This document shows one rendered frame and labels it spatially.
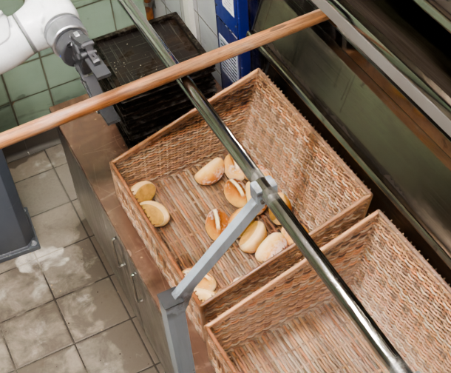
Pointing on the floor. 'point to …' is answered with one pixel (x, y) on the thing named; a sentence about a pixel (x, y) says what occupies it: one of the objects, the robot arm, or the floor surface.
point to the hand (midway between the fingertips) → (106, 95)
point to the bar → (171, 310)
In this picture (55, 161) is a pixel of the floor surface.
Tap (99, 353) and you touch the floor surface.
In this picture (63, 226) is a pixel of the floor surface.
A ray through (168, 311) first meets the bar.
